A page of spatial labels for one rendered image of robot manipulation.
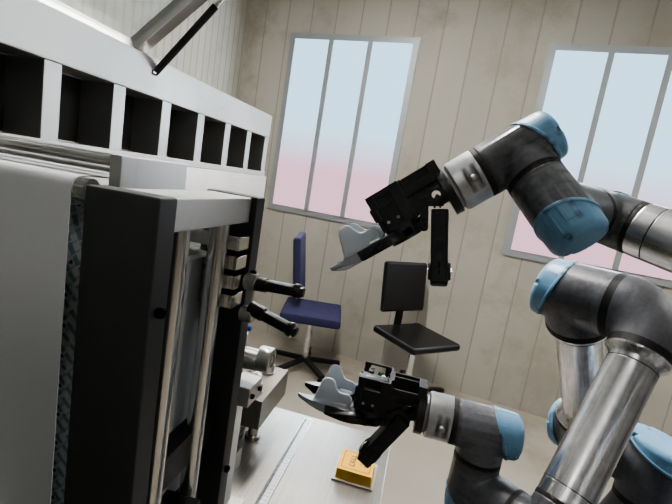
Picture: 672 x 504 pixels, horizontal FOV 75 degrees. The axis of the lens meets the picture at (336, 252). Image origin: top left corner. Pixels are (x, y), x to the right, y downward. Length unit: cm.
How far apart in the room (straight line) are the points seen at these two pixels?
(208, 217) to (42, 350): 20
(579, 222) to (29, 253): 56
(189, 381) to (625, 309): 68
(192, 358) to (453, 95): 332
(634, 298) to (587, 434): 23
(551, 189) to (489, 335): 304
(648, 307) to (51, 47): 102
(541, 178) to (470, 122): 295
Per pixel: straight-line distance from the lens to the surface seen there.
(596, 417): 80
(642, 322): 85
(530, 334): 360
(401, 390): 77
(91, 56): 93
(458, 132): 354
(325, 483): 95
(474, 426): 77
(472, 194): 64
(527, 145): 64
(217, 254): 37
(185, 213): 30
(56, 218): 42
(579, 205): 60
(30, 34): 84
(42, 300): 45
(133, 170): 42
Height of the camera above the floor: 147
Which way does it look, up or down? 9 degrees down
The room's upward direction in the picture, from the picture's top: 9 degrees clockwise
